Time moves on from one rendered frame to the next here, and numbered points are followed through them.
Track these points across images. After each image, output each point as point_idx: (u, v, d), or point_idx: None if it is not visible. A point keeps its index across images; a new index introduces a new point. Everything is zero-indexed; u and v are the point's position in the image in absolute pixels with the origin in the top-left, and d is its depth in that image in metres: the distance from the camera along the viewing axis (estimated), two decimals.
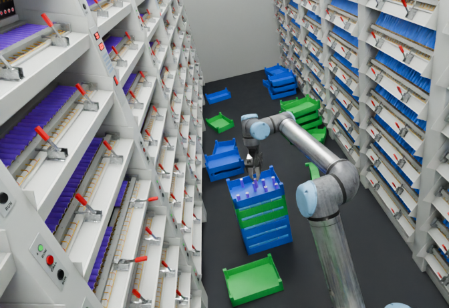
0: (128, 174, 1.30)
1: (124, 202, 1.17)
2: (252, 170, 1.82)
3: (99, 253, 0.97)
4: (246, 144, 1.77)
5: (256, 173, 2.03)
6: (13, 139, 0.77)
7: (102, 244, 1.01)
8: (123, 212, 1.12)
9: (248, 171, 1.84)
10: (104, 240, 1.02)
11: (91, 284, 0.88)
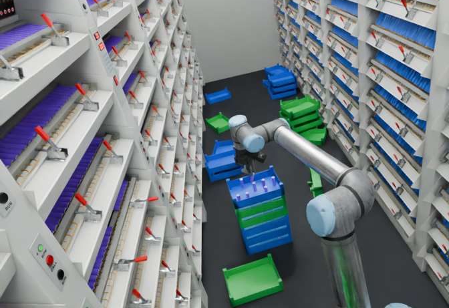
0: (128, 174, 1.30)
1: (124, 202, 1.17)
2: (251, 166, 1.75)
3: (99, 253, 0.97)
4: None
5: (256, 173, 2.03)
6: (13, 139, 0.77)
7: (102, 244, 1.01)
8: (123, 212, 1.12)
9: (248, 172, 1.74)
10: (104, 240, 1.02)
11: (91, 284, 0.88)
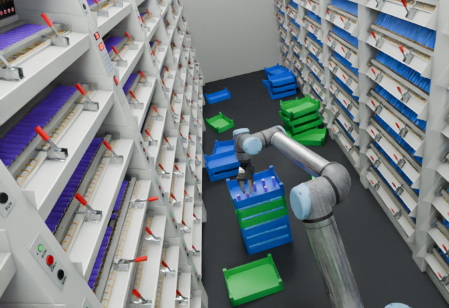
0: (128, 174, 1.30)
1: (124, 202, 1.17)
2: (243, 182, 1.86)
3: (99, 253, 0.97)
4: (238, 158, 1.80)
5: (256, 173, 2.03)
6: (13, 139, 0.77)
7: (102, 244, 1.01)
8: (123, 212, 1.12)
9: (239, 184, 1.89)
10: (104, 240, 1.02)
11: (91, 284, 0.88)
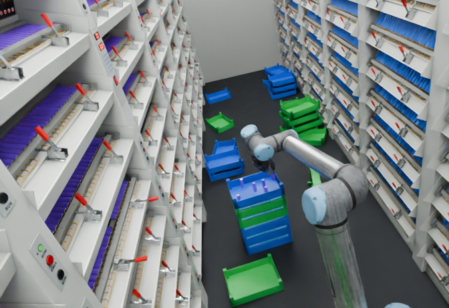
0: (128, 174, 1.30)
1: (124, 202, 1.17)
2: None
3: (99, 253, 0.97)
4: None
5: (256, 173, 2.03)
6: (13, 139, 0.77)
7: (102, 244, 1.01)
8: (123, 212, 1.12)
9: (273, 168, 1.87)
10: (104, 240, 1.02)
11: (91, 284, 0.88)
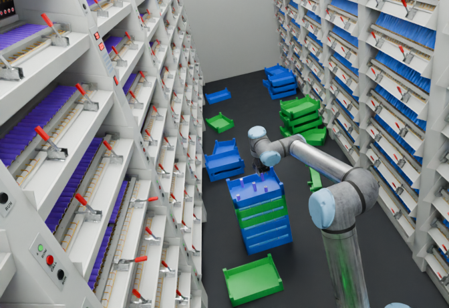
0: (128, 174, 1.30)
1: (124, 202, 1.17)
2: None
3: (99, 253, 0.97)
4: None
5: (256, 173, 2.03)
6: (13, 139, 0.77)
7: (102, 244, 1.01)
8: (123, 212, 1.12)
9: None
10: (104, 240, 1.02)
11: (91, 284, 0.88)
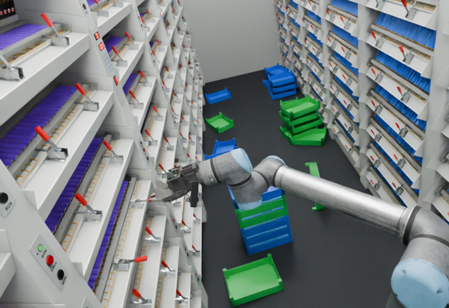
0: (128, 174, 1.30)
1: (124, 202, 1.17)
2: None
3: (99, 253, 0.97)
4: (211, 185, 1.15)
5: None
6: (13, 139, 0.77)
7: (102, 244, 1.01)
8: (123, 212, 1.12)
9: (164, 199, 1.14)
10: (104, 240, 1.02)
11: (91, 284, 0.88)
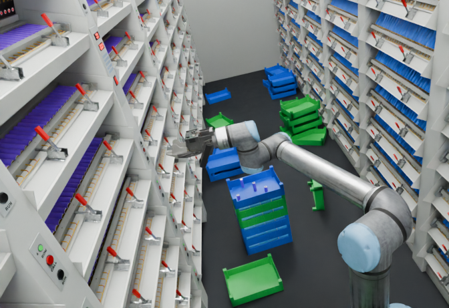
0: (128, 174, 1.30)
1: (119, 201, 1.17)
2: None
3: None
4: (222, 149, 1.31)
5: (256, 173, 2.03)
6: (13, 139, 0.77)
7: None
8: (117, 212, 1.12)
9: (179, 155, 1.29)
10: None
11: None
